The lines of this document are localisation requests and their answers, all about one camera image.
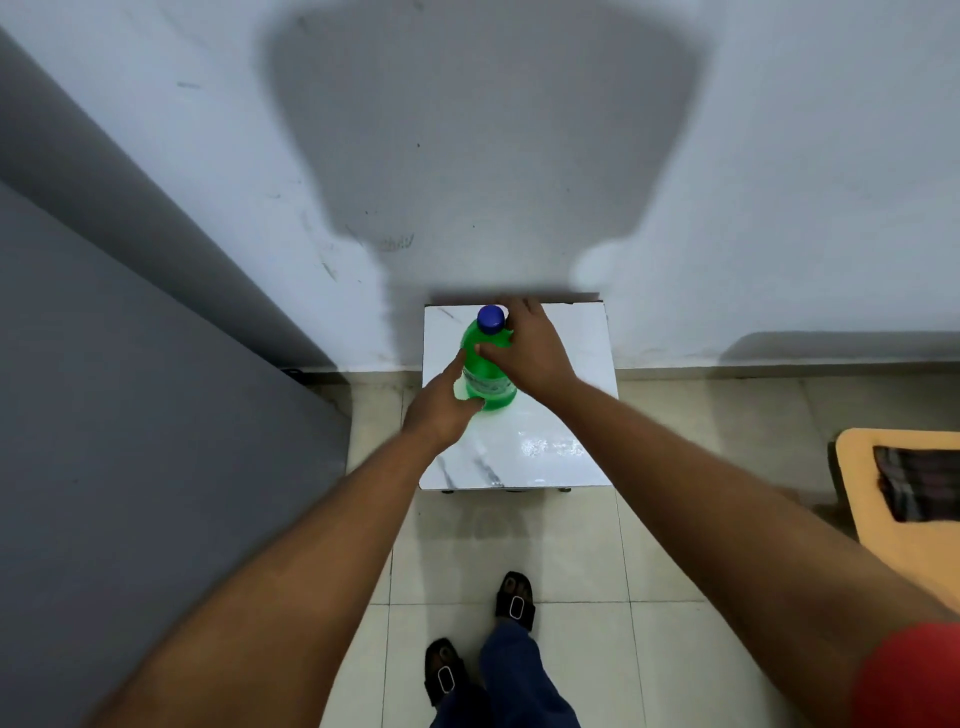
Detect person's left hand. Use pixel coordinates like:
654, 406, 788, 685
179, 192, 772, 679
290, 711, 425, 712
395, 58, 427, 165
403, 348, 486, 452

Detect person's right hand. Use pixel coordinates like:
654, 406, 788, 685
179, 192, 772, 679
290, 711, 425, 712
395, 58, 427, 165
477, 297, 583, 407

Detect green plastic bottle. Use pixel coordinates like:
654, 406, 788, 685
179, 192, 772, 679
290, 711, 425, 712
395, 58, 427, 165
459, 315, 519, 413

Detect person's left forearm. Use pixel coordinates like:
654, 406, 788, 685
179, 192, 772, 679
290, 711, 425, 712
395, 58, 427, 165
86, 427, 444, 728

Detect person's right forearm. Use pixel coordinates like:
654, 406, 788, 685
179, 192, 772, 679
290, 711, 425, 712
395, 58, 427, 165
544, 378, 960, 728

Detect small white marble table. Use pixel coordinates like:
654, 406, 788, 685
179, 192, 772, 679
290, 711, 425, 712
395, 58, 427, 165
417, 294, 621, 495

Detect person's right black sandal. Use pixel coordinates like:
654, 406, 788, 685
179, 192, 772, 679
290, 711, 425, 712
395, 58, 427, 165
495, 571, 537, 633

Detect person's black sandal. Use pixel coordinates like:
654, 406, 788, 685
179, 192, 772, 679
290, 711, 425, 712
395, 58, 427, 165
495, 571, 537, 633
423, 637, 471, 710

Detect person's left black sandal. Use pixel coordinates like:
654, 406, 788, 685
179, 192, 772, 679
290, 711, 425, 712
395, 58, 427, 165
423, 637, 471, 710

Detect blue jeans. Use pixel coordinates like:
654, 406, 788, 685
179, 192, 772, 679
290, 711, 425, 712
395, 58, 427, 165
430, 621, 583, 728

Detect grey door panel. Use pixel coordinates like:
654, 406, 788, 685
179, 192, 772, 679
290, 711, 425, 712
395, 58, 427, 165
0, 178, 352, 728

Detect dark plaid cloth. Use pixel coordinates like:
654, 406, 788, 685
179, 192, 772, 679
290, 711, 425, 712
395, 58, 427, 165
873, 445, 960, 525

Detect yellow covered bed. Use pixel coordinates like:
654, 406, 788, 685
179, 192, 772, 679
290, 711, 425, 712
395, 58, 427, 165
828, 427, 960, 615

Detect red shirt sleeve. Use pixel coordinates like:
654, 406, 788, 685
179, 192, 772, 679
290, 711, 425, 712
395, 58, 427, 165
850, 621, 960, 728

